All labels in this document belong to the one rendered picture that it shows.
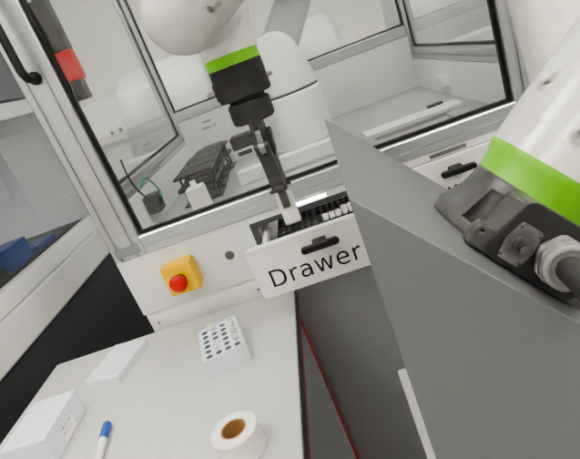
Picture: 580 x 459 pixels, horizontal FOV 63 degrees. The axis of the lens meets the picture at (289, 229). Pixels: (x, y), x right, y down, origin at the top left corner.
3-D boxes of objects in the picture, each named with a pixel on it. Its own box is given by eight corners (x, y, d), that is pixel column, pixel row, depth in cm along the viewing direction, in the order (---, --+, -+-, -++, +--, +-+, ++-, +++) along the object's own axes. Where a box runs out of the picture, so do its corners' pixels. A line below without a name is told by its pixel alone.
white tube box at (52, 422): (58, 462, 82) (43, 440, 80) (14, 475, 83) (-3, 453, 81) (86, 409, 93) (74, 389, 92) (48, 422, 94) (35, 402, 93)
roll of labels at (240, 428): (214, 471, 67) (202, 451, 66) (230, 432, 73) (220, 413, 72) (259, 468, 65) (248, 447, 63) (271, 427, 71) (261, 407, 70)
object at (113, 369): (120, 382, 98) (117, 376, 98) (87, 388, 101) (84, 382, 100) (148, 343, 109) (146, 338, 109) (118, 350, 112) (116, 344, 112)
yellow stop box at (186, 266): (200, 289, 107) (188, 261, 104) (171, 299, 108) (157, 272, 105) (204, 279, 112) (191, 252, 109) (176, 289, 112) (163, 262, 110)
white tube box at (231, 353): (252, 358, 89) (244, 342, 88) (210, 378, 88) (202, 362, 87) (241, 329, 101) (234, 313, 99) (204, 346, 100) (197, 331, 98)
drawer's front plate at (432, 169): (528, 180, 103) (519, 132, 99) (399, 225, 106) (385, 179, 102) (524, 178, 104) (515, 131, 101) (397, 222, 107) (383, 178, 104)
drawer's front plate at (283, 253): (403, 254, 93) (388, 203, 89) (264, 300, 96) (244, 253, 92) (401, 250, 94) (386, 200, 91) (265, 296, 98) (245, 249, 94)
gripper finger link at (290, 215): (289, 185, 87) (289, 186, 86) (301, 219, 89) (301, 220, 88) (273, 190, 87) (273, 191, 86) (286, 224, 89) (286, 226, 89)
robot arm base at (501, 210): (652, 382, 32) (721, 316, 30) (464, 270, 33) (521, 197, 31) (534, 255, 57) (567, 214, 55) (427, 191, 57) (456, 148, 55)
